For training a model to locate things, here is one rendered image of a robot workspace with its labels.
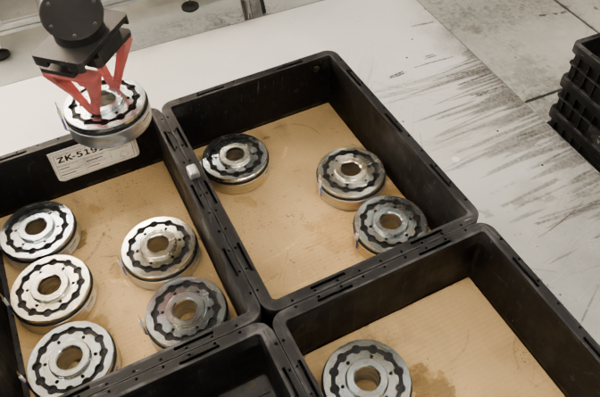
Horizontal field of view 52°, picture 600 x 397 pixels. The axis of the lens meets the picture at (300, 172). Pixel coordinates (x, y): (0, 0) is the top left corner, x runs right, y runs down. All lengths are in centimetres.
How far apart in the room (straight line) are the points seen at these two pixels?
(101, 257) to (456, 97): 77
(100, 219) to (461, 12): 219
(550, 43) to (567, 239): 175
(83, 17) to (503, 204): 77
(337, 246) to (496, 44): 194
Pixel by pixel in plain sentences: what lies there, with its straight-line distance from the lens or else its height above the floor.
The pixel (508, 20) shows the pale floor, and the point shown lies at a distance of 287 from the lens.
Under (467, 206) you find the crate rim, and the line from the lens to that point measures 80.
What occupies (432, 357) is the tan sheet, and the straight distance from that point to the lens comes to 80.
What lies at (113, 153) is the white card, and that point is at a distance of 97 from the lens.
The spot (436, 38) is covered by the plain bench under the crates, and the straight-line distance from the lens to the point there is 147.
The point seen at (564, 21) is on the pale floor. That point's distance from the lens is 293.
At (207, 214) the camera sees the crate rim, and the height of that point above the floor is 93.
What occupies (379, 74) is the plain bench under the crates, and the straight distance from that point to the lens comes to 135.
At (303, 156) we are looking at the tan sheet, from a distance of 98.
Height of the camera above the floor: 154
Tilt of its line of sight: 48 degrees down
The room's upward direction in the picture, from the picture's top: 2 degrees counter-clockwise
